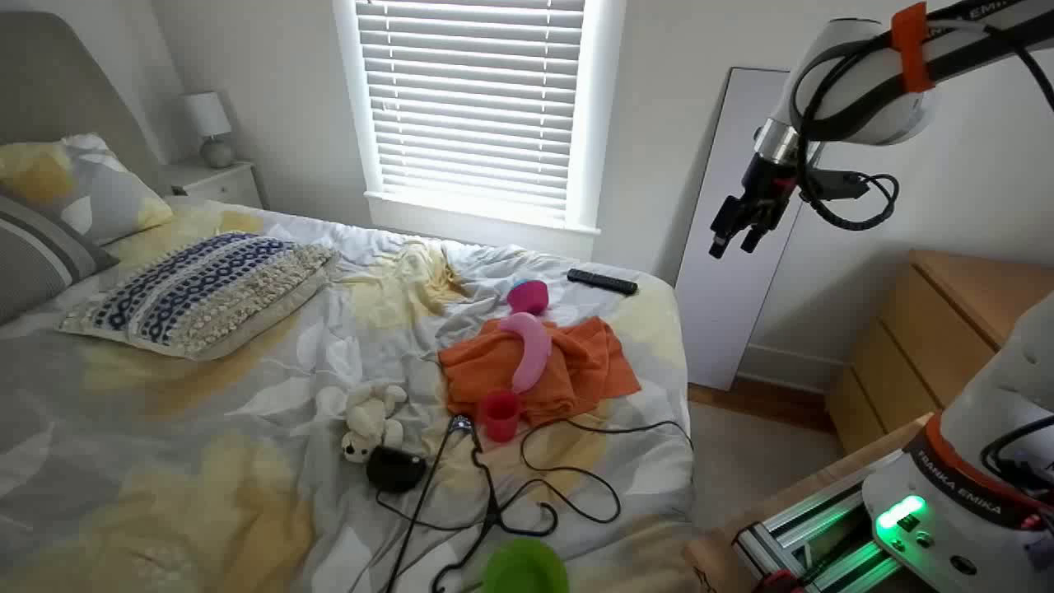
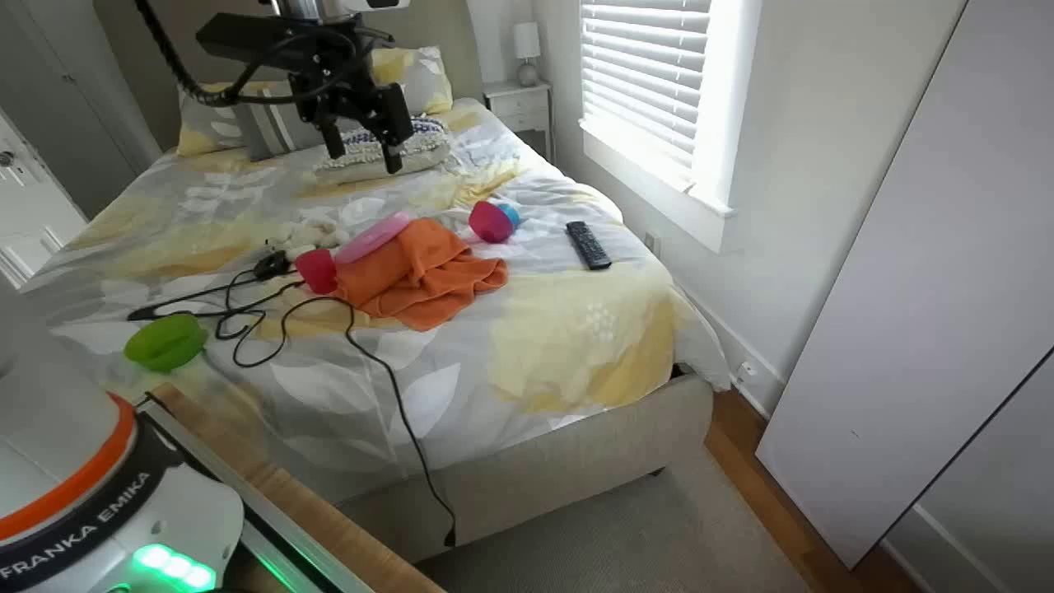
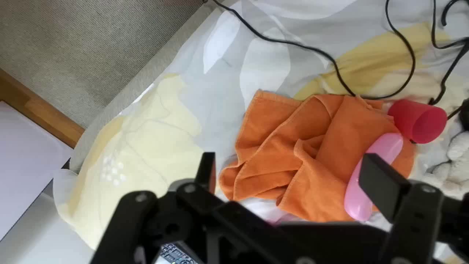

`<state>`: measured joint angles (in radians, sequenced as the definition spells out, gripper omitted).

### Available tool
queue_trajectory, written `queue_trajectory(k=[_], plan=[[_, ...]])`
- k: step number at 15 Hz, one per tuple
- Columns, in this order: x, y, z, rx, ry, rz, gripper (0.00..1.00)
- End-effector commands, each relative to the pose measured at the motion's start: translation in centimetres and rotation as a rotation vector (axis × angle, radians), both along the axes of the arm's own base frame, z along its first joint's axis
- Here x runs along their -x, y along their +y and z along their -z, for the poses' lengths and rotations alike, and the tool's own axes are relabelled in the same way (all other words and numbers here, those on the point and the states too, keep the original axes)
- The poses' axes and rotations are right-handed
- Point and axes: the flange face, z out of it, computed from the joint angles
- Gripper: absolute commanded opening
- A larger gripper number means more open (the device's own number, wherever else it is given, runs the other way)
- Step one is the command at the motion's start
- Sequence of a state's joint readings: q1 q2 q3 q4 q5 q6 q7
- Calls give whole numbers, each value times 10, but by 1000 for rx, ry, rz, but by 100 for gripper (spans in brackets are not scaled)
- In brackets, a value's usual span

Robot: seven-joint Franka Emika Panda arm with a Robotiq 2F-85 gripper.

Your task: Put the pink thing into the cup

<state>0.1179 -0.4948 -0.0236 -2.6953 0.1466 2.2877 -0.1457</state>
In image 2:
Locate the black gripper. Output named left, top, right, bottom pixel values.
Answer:
left=288, top=44, right=418, bottom=179

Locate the pink curved tube toy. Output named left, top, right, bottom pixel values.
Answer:
left=329, top=211, right=418, bottom=266

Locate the small red plastic cup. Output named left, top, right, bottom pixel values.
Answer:
left=292, top=249, right=344, bottom=298

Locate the blue patterned knitted cushion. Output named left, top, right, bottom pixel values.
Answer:
left=308, top=117, right=455, bottom=189

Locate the yellow and grey pillow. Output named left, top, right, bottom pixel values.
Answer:
left=367, top=44, right=459, bottom=120

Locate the grey striped pillow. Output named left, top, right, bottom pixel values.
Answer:
left=226, top=96, right=332, bottom=166

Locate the grey upholstered headboard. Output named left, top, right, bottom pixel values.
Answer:
left=91, top=0, right=486, bottom=155

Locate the black power adapter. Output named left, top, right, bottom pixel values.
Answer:
left=249, top=249, right=295, bottom=285

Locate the magenta and blue toy ball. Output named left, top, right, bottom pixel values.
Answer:
left=465, top=198, right=526, bottom=249

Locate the orange cloth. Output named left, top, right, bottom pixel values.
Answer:
left=327, top=216, right=512, bottom=338

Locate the white nightstand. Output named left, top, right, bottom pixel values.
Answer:
left=480, top=81, right=558, bottom=163

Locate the small white table lamp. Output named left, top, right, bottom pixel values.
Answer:
left=512, top=20, right=547, bottom=88

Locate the black remote control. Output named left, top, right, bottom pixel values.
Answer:
left=564, top=219, right=617, bottom=273

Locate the bed with floral duvet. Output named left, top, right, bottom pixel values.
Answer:
left=21, top=96, right=734, bottom=567

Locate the green plastic bowl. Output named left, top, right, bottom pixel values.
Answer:
left=123, top=315, right=214, bottom=376

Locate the white window blind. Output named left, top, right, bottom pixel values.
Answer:
left=576, top=0, right=718, bottom=171

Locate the white room door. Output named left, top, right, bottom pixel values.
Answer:
left=0, top=106, right=91, bottom=290

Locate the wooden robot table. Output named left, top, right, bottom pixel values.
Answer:
left=139, top=376, right=445, bottom=593

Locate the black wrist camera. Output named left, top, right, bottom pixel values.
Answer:
left=193, top=10, right=332, bottom=61

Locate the long black power cable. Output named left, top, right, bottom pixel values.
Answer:
left=126, top=256, right=465, bottom=551

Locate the aluminium mounting frame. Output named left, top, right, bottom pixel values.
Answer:
left=223, top=503, right=357, bottom=593

